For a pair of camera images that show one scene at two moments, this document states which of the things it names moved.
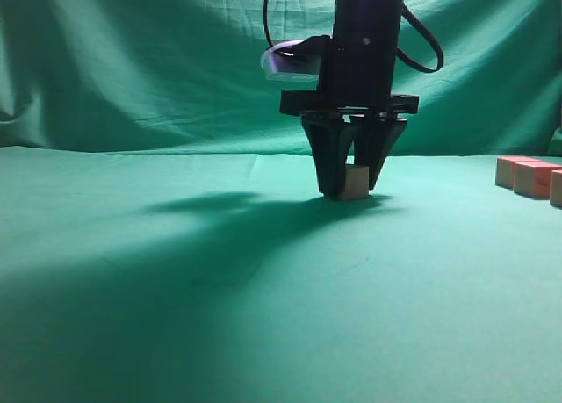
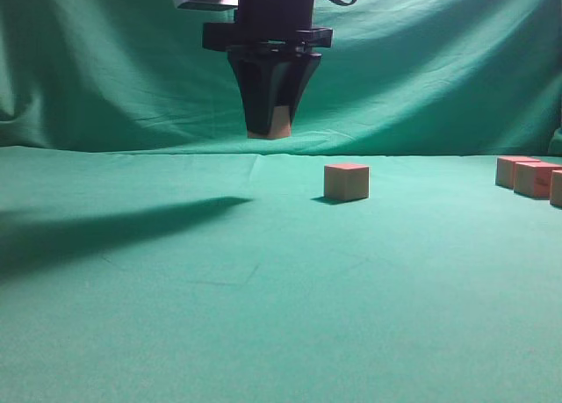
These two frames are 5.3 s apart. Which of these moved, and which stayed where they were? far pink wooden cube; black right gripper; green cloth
Moved: black right gripper
Stayed: green cloth; far pink wooden cube
